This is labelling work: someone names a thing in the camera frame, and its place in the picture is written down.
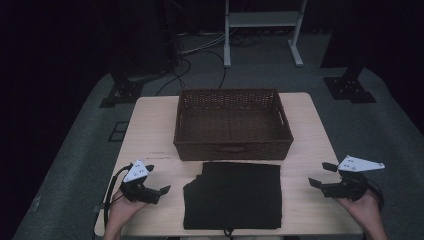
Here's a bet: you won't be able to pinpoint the white floor cables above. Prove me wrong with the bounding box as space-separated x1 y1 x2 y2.
177 31 228 57

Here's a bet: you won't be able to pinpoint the black cloth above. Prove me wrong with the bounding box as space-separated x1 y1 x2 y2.
182 161 283 237

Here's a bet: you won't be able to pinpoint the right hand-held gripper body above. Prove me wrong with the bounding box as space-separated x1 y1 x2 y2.
320 155 386 202

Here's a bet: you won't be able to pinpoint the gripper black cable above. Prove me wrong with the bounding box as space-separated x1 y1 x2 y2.
365 179 385 212
103 163 135 232

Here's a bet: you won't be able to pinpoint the tangled black cable bundle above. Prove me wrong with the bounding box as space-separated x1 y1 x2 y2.
229 33 264 48

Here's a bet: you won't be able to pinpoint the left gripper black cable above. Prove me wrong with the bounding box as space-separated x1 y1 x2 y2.
103 163 135 232

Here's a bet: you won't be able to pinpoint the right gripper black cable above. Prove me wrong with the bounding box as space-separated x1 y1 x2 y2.
365 179 385 212

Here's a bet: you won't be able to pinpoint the brown wicker basket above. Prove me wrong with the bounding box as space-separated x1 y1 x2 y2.
172 88 295 162

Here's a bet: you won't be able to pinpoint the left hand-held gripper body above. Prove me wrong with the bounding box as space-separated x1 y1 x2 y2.
119 159 162 205

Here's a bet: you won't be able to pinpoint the black floor cable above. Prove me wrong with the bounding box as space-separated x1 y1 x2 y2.
154 49 228 97

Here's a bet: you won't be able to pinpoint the person's left hand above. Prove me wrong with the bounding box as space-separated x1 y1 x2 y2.
107 189 150 232

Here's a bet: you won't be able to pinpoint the white metal stand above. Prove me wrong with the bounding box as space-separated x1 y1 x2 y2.
223 0 308 69

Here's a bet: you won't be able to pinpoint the black stand base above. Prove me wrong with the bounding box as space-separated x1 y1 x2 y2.
98 70 147 109
322 65 378 105

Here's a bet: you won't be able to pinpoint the person's right hand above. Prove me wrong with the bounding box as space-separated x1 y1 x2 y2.
334 189 384 232

